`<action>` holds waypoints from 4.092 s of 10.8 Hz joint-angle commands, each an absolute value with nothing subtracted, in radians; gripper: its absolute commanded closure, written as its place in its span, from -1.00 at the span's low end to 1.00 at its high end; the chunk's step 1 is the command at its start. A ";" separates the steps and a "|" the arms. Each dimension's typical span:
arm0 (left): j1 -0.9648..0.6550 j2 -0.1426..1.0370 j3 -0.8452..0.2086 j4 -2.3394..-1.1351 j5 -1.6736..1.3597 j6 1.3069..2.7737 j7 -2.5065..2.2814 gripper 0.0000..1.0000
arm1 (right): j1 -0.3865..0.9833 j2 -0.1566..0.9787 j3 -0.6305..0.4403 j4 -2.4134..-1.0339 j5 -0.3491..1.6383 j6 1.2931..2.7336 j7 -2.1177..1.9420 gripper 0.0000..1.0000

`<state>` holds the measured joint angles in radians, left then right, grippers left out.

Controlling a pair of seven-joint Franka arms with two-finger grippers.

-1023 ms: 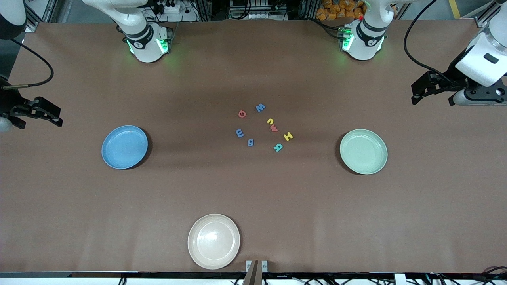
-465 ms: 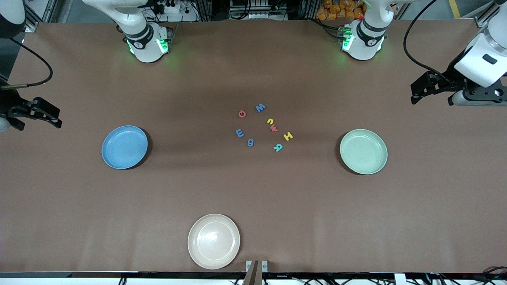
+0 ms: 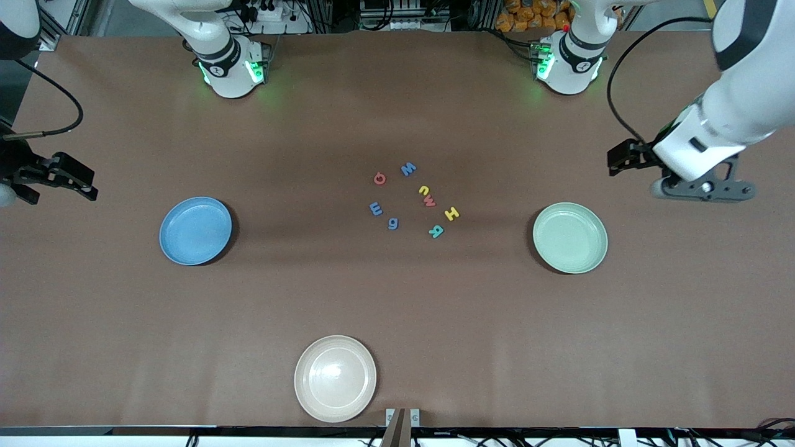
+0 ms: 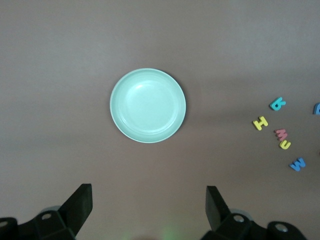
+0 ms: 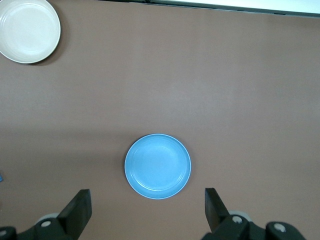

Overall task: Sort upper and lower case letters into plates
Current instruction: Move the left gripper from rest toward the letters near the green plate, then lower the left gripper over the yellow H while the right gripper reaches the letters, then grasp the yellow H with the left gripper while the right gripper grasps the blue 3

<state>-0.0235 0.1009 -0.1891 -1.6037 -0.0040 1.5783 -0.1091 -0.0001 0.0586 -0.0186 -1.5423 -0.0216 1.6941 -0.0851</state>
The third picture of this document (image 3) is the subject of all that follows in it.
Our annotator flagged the green plate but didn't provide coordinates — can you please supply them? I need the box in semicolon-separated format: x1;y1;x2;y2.
532;202;609;274

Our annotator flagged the blue plate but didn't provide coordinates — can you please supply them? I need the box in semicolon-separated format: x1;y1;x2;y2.
159;197;233;266

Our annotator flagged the orange packets pile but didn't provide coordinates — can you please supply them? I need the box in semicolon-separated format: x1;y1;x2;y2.
496;0;572;33

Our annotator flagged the black electronics box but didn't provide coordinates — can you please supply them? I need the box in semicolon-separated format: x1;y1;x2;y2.
359;0;451;32

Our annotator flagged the white power strip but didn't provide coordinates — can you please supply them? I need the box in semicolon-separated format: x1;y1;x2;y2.
245;3;293;22

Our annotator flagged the beige plate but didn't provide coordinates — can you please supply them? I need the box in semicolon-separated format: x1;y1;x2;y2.
294;335;378;423

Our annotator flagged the aluminium frame post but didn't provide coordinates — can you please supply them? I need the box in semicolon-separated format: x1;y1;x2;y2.
37;0;94;52

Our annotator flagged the metal mount bracket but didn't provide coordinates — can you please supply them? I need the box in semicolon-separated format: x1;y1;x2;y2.
380;407;421;447

